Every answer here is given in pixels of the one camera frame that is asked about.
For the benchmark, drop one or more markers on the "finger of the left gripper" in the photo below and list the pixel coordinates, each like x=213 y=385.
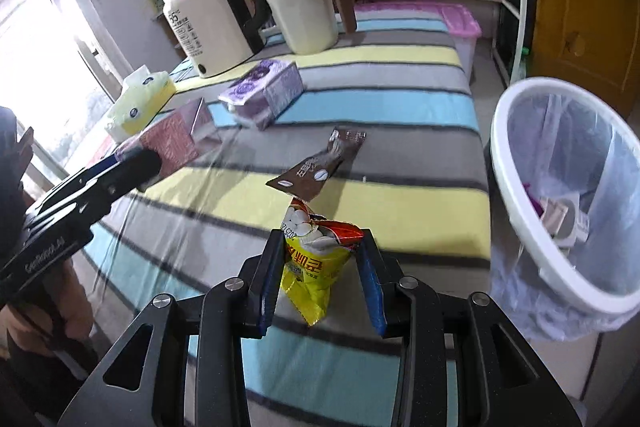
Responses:
x=129 y=168
x=90 y=193

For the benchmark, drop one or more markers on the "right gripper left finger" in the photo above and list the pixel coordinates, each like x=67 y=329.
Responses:
x=240 y=307

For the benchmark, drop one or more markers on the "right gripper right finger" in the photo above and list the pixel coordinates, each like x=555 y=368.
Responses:
x=402 y=307

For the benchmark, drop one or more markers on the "yellow snack bag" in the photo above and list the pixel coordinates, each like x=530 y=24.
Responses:
x=316 y=251

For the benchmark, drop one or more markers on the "purple milk carton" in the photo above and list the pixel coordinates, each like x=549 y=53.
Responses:
x=259 y=97

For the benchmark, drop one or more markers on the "brown coffee sachet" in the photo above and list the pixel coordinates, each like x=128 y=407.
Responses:
x=306 y=179

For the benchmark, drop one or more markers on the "white trash bin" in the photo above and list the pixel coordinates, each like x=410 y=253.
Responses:
x=564 y=179

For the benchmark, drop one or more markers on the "left hand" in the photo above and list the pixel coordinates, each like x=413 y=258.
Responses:
x=71 y=299

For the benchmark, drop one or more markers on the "yellow tissue pack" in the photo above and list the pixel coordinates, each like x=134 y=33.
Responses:
x=144 y=93

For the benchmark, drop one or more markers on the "white electric kettle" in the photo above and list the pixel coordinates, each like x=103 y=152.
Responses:
x=217 y=35

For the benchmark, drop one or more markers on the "striped tablecloth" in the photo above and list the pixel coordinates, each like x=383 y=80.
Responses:
x=418 y=183

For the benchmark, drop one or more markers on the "cream brown mug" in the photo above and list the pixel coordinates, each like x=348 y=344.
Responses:
x=312 y=26

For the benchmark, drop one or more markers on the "pink lid storage box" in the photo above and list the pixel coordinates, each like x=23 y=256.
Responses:
x=462 y=26

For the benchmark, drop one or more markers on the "wooden door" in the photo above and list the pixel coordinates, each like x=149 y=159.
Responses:
x=592 y=43

